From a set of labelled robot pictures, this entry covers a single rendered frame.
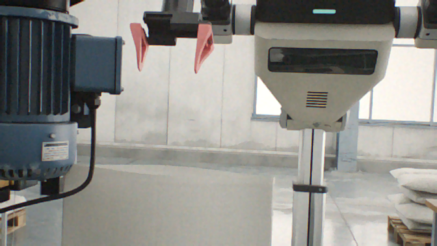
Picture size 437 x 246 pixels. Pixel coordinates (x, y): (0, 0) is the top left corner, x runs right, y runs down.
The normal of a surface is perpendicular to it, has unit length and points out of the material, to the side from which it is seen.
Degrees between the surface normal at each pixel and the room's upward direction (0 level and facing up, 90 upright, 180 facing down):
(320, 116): 130
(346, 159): 90
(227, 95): 90
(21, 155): 92
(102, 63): 90
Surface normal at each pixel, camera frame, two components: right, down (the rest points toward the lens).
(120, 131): -0.12, 0.04
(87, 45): 0.29, 0.06
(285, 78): -0.12, 0.68
